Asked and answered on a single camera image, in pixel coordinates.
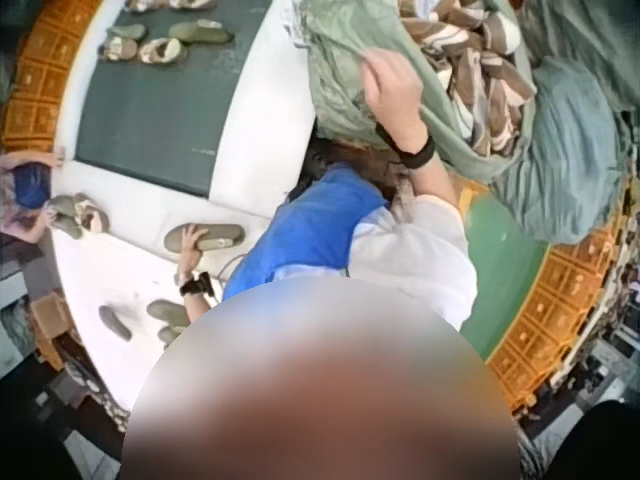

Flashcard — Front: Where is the bundle of mixed slippers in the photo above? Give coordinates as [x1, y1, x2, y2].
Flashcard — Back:
[46, 193, 111, 241]

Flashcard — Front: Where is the grey green stuffed sack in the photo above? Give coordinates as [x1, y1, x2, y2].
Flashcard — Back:
[491, 53, 632, 247]

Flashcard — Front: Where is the black wrist band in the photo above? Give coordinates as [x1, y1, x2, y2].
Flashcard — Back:
[374, 123, 437, 171]
[177, 271, 215, 300]

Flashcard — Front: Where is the white conveyor with green belt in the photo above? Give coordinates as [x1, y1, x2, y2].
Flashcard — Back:
[47, 0, 321, 381]

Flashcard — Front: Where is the stack of orange crates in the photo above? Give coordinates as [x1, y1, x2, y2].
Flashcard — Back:
[485, 217, 629, 429]
[3, 0, 104, 154]

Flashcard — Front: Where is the person's right hand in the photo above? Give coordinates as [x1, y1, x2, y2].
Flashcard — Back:
[359, 48, 432, 152]

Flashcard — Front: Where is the large light green sack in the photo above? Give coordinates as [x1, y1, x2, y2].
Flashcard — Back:
[298, 0, 542, 184]

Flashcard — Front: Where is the olive green slipper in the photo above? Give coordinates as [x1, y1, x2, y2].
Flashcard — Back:
[145, 299, 192, 327]
[97, 305, 133, 341]
[157, 325, 187, 347]
[104, 23, 149, 43]
[163, 222, 248, 254]
[167, 19, 236, 46]

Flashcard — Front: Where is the white cable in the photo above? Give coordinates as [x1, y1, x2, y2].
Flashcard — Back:
[213, 252, 251, 282]

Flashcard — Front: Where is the person's left hand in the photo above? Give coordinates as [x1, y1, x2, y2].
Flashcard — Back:
[174, 223, 209, 275]

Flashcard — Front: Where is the pile of brown striped slippers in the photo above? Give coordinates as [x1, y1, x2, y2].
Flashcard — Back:
[398, 0, 539, 157]

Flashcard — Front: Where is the brown cardboard box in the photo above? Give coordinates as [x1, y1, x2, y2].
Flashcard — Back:
[28, 293, 77, 362]

